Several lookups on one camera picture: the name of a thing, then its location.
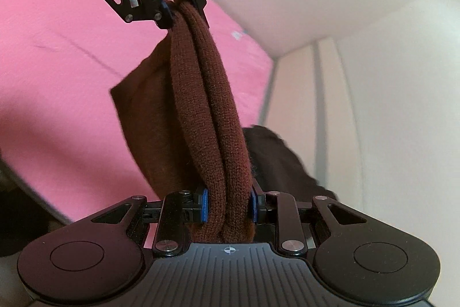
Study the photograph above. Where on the pink ribbed blanket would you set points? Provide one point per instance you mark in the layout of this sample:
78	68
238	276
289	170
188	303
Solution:
54	59

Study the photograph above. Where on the brown knit sweater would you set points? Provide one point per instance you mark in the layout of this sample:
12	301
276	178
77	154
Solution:
201	94

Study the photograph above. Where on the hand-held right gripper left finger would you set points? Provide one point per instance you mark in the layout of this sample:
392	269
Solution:
205	205

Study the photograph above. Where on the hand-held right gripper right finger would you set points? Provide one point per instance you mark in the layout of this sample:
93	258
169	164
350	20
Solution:
253	208

